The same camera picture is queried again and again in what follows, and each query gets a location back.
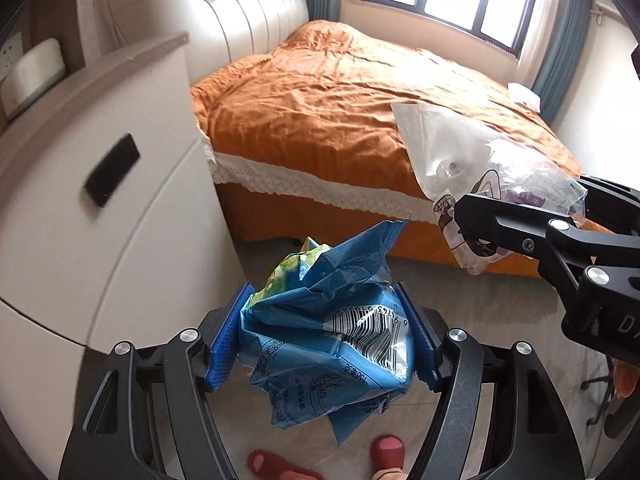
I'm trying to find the white wall socket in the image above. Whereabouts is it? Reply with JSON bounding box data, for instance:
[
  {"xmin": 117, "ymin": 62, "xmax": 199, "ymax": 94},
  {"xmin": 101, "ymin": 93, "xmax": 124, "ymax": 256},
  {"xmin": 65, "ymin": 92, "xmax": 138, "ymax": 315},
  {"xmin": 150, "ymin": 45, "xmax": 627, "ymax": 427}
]
[{"xmin": 0, "ymin": 30, "xmax": 26, "ymax": 83}]

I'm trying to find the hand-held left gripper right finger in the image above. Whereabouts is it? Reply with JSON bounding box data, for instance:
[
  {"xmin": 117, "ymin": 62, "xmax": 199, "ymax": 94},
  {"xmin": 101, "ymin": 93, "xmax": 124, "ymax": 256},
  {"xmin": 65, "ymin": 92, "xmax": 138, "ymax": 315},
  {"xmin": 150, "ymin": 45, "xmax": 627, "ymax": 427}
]
[{"xmin": 395, "ymin": 282, "xmax": 586, "ymax": 480}]

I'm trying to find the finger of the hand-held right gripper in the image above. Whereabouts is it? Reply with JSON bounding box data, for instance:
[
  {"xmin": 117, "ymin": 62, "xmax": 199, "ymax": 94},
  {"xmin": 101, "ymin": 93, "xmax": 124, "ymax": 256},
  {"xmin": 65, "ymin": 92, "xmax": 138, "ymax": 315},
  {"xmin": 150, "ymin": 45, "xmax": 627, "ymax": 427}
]
[
  {"xmin": 575, "ymin": 174, "xmax": 640, "ymax": 239},
  {"xmin": 452, "ymin": 192, "xmax": 640, "ymax": 312}
]

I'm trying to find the black drawer handle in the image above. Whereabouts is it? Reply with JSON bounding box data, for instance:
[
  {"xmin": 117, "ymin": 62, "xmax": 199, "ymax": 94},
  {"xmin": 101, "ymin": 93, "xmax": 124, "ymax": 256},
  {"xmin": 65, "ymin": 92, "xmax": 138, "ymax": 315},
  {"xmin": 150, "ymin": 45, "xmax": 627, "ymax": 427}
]
[{"xmin": 84, "ymin": 133, "xmax": 141, "ymax": 208}]

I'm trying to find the white plastic bag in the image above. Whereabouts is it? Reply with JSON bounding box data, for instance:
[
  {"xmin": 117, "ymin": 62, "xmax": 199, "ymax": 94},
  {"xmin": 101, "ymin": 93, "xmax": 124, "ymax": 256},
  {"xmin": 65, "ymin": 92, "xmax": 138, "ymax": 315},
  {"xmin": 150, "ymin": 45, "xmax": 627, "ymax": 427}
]
[{"xmin": 390, "ymin": 102, "xmax": 588, "ymax": 276}]

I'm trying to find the cream padded headboard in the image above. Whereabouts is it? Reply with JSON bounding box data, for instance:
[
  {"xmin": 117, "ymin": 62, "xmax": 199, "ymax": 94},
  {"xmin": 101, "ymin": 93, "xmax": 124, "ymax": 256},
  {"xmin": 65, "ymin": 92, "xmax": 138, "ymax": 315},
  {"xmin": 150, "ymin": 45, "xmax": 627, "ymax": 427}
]
[{"xmin": 107, "ymin": 0, "xmax": 310, "ymax": 86}]

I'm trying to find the blue snack bag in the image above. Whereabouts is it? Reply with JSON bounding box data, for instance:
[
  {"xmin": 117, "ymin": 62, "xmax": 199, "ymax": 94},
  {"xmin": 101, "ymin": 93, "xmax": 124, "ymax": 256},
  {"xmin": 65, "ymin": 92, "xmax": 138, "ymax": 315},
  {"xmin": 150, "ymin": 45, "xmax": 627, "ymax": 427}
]
[{"xmin": 239, "ymin": 217, "xmax": 418, "ymax": 448}]

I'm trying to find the cream toaster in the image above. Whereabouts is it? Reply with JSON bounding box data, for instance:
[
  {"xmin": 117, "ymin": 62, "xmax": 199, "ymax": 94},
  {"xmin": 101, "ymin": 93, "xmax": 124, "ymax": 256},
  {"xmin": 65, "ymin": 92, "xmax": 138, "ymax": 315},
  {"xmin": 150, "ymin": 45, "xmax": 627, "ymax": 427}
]
[{"xmin": 0, "ymin": 38, "xmax": 67, "ymax": 120}]

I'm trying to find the white lace bed skirt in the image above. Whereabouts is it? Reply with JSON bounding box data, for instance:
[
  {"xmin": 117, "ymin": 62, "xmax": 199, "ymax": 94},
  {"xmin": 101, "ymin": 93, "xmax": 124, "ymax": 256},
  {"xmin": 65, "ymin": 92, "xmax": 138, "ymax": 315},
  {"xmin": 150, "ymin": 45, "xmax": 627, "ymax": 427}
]
[{"xmin": 200, "ymin": 127, "xmax": 451, "ymax": 226}]

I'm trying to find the black chair base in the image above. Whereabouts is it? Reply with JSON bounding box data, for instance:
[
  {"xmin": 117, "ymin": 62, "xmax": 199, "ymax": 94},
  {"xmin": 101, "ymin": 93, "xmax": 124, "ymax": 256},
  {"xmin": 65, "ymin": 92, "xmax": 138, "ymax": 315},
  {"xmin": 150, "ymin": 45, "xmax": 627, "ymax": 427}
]
[{"xmin": 580, "ymin": 360, "xmax": 640, "ymax": 441}]

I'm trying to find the orange bed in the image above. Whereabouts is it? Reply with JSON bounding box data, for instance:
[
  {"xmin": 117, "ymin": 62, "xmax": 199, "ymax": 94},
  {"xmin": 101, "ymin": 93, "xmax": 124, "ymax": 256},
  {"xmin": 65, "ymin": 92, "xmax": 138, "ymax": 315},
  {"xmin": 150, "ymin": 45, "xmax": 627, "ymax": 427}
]
[{"xmin": 190, "ymin": 20, "xmax": 616, "ymax": 278}]

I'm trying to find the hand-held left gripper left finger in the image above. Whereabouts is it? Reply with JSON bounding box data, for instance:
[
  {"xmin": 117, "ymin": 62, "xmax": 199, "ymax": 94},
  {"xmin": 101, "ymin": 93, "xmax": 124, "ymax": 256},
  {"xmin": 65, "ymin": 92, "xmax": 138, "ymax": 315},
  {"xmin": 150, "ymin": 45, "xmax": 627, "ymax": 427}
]
[{"xmin": 57, "ymin": 282, "xmax": 256, "ymax": 480}]

